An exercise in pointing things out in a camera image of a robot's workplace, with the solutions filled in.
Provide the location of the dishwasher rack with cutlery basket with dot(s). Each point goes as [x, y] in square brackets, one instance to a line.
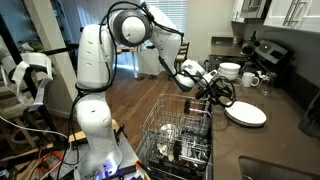
[180, 166]

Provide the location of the white mug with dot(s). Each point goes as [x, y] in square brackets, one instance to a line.
[247, 80]

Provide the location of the white wooden table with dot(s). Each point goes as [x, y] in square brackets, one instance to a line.
[128, 50]

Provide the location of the wooden board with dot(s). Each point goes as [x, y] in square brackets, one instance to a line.
[78, 135]

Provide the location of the white window blinds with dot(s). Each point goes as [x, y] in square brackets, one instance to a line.
[173, 13]

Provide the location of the stainless black stove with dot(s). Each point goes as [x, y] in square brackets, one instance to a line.
[273, 51]

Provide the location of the white bowl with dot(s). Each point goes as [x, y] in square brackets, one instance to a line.
[230, 66]
[230, 73]
[230, 78]

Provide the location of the wooden chair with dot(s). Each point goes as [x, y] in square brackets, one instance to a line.
[184, 50]

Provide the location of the black plastic rack clip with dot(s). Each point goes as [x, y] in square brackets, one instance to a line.
[187, 106]

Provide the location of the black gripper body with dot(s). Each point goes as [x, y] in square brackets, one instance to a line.
[216, 87]

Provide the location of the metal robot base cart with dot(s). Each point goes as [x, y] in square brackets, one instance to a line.
[130, 156]

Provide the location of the white round plate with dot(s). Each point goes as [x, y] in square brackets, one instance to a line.
[246, 112]
[250, 125]

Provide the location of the black tripod stand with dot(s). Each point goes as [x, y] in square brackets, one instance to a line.
[31, 86]

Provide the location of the dark glass bottle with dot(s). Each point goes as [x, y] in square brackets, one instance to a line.
[253, 36]

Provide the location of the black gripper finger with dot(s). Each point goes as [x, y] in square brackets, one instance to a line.
[201, 93]
[229, 100]

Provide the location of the kitchen sink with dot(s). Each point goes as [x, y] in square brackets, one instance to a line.
[273, 170]

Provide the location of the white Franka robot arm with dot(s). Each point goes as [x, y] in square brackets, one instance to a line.
[95, 56]

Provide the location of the white upper cabinet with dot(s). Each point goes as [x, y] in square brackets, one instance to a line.
[276, 13]

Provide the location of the stainless steel bowl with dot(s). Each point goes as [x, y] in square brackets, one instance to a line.
[168, 133]

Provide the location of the clear glass jar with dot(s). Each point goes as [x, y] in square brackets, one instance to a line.
[266, 85]

